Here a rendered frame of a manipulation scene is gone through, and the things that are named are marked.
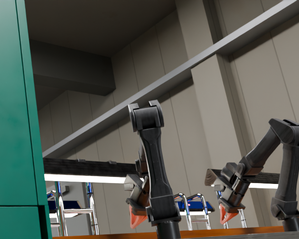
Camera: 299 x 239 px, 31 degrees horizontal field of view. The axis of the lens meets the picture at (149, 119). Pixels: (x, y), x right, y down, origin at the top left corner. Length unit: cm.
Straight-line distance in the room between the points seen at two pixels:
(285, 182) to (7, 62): 101
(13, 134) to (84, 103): 472
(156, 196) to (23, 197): 36
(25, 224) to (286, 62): 321
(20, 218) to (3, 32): 54
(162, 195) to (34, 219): 35
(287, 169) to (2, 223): 100
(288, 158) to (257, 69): 261
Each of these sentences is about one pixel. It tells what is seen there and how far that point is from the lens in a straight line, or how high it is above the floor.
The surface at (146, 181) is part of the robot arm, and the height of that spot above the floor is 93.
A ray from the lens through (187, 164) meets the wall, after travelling 486.
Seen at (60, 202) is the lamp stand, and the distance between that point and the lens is 212.
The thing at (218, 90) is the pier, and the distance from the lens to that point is 448.
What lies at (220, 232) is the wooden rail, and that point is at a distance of 195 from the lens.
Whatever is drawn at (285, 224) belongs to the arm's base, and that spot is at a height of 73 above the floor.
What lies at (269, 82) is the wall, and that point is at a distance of 438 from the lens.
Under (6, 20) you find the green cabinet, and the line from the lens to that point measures 163.
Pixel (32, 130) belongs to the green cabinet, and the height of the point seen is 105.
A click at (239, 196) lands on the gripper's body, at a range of 209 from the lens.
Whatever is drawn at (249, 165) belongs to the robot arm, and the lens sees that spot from 203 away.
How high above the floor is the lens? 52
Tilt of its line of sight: 20 degrees up
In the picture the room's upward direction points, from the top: 11 degrees counter-clockwise
